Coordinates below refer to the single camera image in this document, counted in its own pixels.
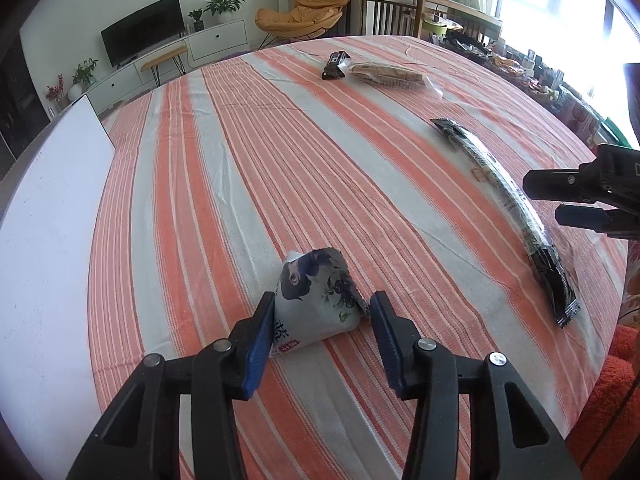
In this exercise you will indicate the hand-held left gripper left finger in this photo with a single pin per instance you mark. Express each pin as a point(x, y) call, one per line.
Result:
point(257, 355)

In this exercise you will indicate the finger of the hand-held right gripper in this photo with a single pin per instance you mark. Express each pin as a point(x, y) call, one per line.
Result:
point(582, 217)
point(550, 182)

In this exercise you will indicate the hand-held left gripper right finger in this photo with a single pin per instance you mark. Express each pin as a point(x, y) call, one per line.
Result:
point(390, 345)

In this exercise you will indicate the long black snack packet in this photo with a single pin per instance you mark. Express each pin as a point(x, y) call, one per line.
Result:
point(495, 175)

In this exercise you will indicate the white blue triangular snack packet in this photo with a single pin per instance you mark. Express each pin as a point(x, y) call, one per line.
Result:
point(315, 300)

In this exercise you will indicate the pile of assorted goods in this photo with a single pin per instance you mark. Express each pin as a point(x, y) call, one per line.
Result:
point(540, 80)

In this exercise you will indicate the window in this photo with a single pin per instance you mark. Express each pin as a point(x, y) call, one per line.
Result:
point(560, 25)

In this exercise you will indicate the wooden dining table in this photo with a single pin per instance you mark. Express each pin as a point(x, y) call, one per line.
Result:
point(475, 17)

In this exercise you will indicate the green round container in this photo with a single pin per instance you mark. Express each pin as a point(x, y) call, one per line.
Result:
point(435, 22)

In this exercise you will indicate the clear biscuit packet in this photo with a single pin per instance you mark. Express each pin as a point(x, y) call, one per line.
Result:
point(385, 74)

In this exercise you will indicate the wooden slatted chair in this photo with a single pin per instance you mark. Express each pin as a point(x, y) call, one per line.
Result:
point(392, 15)

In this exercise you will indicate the white board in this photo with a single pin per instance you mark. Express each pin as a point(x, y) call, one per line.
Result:
point(45, 235)

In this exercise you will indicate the small black snack packet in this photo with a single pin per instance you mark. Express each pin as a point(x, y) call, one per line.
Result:
point(334, 66)

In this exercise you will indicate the orange lounge chair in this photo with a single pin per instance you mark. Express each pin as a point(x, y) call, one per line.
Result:
point(300, 15)

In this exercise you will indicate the wooden stool with metal legs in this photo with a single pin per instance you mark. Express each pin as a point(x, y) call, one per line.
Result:
point(165, 55)

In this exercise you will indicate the white television cabinet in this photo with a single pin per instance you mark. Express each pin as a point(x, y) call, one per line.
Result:
point(220, 40)

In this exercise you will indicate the green potted plant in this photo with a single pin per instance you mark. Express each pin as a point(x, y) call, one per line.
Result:
point(85, 72)

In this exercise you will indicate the red flower plant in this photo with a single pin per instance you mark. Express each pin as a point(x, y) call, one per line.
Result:
point(56, 91)

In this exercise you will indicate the small plant dark pot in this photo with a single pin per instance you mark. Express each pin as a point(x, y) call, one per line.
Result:
point(198, 22)

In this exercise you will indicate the black television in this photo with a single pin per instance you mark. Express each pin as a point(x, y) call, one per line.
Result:
point(142, 30)

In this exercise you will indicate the large leafy plant white pot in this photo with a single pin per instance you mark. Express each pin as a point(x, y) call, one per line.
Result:
point(222, 4)

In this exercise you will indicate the dark wall cabinet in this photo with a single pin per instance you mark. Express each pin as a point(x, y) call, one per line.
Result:
point(20, 110)

